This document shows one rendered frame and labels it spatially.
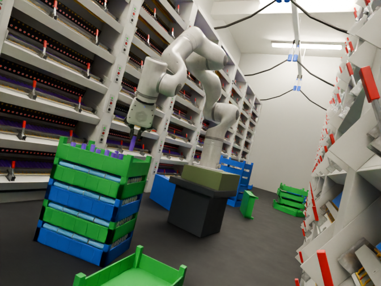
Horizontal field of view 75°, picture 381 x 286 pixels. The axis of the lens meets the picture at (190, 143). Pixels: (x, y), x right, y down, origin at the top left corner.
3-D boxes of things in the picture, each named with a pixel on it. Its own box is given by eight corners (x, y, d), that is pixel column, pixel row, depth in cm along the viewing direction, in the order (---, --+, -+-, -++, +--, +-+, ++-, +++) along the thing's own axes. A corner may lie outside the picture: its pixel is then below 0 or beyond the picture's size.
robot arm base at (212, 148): (228, 172, 160) (233, 144, 161) (214, 171, 144) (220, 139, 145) (202, 167, 171) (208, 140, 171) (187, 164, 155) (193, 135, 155)
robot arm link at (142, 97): (135, 92, 92) (133, 100, 93) (158, 99, 95) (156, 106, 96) (135, 86, 99) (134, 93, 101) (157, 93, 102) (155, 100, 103)
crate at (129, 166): (147, 175, 107) (152, 156, 107) (126, 177, 87) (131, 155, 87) (87, 157, 113) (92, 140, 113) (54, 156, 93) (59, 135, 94)
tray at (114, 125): (157, 139, 221) (163, 130, 220) (108, 127, 167) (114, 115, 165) (142, 128, 229) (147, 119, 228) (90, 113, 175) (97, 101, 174)
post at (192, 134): (185, 188, 291) (222, 41, 294) (182, 189, 282) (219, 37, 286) (171, 184, 299) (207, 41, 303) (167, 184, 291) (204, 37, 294)
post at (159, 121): (151, 192, 228) (198, 4, 231) (145, 192, 219) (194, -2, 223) (134, 185, 237) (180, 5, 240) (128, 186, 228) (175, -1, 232)
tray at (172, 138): (190, 148, 284) (197, 138, 282) (163, 141, 229) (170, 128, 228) (178, 138, 292) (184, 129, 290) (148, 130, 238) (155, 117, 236)
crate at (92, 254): (129, 248, 106) (134, 230, 106) (103, 268, 86) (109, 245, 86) (70, 226, 113) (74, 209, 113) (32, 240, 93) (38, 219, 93)
